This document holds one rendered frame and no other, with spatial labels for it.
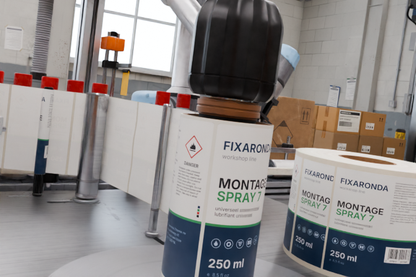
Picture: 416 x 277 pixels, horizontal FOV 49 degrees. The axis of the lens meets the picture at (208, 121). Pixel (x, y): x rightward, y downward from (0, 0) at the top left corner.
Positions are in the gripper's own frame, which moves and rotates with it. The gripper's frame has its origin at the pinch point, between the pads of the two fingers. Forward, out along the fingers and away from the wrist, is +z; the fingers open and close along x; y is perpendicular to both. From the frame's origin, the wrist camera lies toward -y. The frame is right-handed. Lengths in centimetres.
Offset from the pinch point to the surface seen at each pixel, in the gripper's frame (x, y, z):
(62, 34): 61, -518, -120
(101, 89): -37.8, 2.3, 5.8
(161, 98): -24.8, 1.9, -1.3
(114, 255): -41, 47, 29
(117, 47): -37.6, -5.4, -5.9
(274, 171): 15.0, 4.6, -5.3
